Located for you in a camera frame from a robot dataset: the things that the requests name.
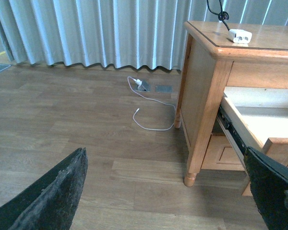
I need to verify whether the grey pleated curtain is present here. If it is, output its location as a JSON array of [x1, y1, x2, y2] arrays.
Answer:
[[0, 0, 288, 69]]

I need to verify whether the flat grey floor plate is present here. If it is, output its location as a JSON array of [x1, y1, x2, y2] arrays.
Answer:
[[156, 85, 172, 93]]

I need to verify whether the wooden drawer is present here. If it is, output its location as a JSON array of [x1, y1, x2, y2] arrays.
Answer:
[[201, 134, 245, 171], [220, 87, 288, 167]]

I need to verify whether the grey floor socket box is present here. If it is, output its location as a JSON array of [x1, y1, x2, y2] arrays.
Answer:
[[137, 80, 151, 92]]

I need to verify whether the white cable on floor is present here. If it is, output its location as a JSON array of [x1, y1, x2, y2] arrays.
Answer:
[[127, 76, 177, 131]]

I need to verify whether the wooden nightstand cabinet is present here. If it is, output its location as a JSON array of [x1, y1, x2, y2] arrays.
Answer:
[[174, 21, 288, 187]]

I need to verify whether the white plug adapter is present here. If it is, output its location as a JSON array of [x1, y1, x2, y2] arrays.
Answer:
[[133, 79, 142, 86]]

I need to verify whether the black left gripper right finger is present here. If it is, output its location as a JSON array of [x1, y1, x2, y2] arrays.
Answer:
[[244, 147, 288, 230]]

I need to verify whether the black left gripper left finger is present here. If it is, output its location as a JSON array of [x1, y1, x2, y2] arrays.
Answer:
[[0, 148, 88, 230]]

